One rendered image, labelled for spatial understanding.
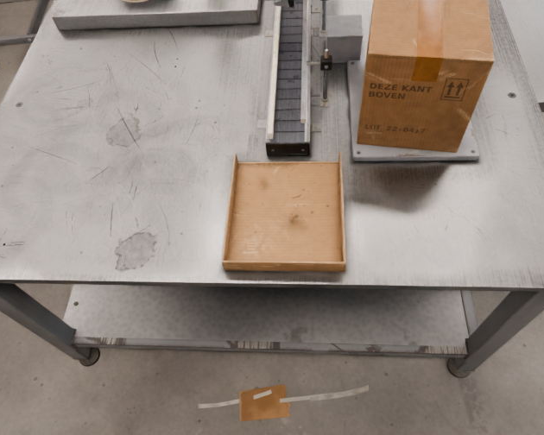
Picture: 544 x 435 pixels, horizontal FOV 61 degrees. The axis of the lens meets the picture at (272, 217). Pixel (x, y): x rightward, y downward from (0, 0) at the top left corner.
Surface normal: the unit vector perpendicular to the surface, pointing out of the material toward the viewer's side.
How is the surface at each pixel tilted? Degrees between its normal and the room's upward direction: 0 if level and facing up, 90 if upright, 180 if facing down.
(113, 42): 0
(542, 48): 0
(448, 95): 90
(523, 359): 0
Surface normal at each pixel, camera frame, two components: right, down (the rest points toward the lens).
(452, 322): -0.07, -0.54
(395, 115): -0.18, 0.83
